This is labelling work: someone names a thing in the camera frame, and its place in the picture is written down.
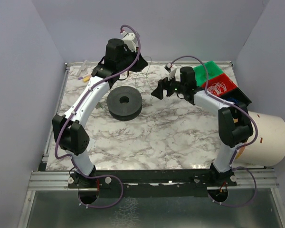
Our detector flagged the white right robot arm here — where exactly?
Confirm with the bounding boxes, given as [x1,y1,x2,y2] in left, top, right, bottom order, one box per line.
[151,66,253,173]

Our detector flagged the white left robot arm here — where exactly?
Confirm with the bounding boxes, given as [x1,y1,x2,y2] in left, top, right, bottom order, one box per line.
[52,33,148,177]

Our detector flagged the green plastic bin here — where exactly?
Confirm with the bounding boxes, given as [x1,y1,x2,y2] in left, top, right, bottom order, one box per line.
[193,61,223,86]

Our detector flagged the clear plastic tube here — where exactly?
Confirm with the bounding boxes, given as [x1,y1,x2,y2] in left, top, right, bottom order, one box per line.
[77,60,87,77]

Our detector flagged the purple yellow pink markers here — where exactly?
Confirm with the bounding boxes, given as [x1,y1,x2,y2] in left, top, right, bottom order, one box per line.
[78,76,90,82]

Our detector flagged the red plastic bin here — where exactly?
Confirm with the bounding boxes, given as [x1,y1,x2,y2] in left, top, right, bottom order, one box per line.
[207,73,237,97]

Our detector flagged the black plastic bin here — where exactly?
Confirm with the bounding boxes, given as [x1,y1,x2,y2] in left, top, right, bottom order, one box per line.
[221,87,252,106]

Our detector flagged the white paper label packet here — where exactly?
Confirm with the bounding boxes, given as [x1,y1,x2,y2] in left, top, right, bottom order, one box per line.
[88,138,96,148]

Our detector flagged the large white cylinder bucket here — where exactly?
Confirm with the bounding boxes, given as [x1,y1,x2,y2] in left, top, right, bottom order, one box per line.
[235,111,285,167]

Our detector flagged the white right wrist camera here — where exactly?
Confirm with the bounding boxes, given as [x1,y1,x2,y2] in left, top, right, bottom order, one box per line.
[165,63,178,81]

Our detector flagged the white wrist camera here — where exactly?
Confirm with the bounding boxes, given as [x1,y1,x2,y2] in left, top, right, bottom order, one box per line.
[122,31,137,52]
[165,63,178,81]

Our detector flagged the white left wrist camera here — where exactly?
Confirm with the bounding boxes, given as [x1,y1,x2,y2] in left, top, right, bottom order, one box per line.
[122,31,137,52]

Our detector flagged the white wires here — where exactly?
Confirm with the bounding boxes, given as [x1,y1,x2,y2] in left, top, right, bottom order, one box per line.
[208,81,230,95]

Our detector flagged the black cable spool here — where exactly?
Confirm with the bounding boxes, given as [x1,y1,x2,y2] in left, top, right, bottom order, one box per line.
[106,86,143,121]

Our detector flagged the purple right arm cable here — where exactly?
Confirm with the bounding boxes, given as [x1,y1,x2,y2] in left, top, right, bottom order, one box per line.
[165,56,259,208]

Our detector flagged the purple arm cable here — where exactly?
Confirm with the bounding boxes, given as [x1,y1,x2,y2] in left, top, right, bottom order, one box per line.
[55,24,141,209]
[165,56,259,208]

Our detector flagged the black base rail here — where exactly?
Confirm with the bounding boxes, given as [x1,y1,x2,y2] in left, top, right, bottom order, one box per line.
[68,169,237,199]

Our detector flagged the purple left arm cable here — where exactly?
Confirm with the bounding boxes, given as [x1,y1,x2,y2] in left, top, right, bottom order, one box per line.
[55,24,141,209]

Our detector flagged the aluminium frame rail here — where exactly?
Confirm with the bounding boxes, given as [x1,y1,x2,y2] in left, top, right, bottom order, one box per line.
[17,63,69,228]

